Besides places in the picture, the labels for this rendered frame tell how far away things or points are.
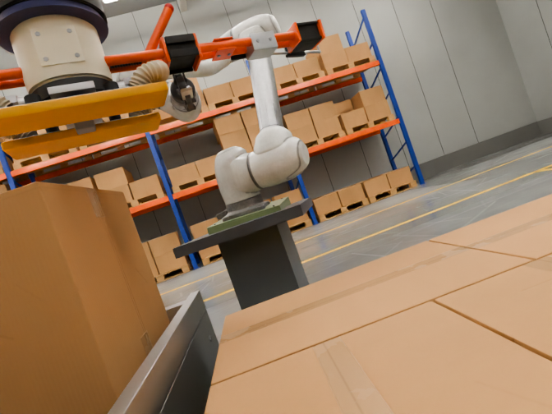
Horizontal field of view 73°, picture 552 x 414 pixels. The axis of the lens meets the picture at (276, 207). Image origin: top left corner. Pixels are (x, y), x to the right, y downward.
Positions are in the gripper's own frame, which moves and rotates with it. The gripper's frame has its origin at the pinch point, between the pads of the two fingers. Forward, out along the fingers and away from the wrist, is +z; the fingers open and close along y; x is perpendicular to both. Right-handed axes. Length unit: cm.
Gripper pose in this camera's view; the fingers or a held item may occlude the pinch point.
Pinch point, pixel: (177, 66)
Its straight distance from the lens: 108.4
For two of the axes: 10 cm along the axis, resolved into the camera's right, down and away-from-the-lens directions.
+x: -9.3, 3.3, -1.7
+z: 1.7, -0.4, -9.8
